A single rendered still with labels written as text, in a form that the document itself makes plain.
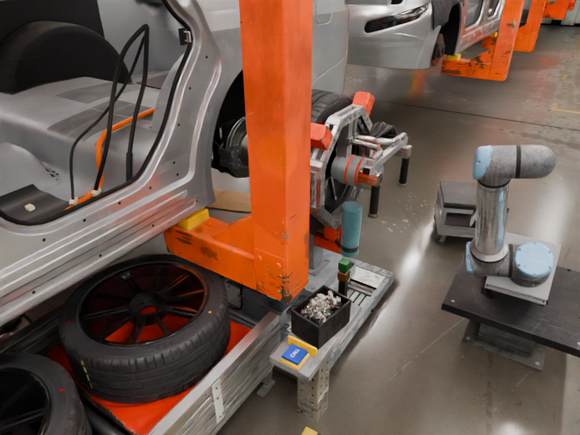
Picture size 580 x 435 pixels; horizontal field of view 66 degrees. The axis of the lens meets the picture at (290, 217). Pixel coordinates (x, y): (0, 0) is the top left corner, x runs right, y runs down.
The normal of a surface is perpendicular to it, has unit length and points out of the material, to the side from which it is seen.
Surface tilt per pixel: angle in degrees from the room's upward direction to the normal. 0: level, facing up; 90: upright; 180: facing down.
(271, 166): 90
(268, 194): 90
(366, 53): 110
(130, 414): 0
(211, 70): 90
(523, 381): 0
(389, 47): 98
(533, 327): 0
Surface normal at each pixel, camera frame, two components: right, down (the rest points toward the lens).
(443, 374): -0.01, -0.86
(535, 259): -0.29, -0.24
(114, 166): -0.54, 0.29
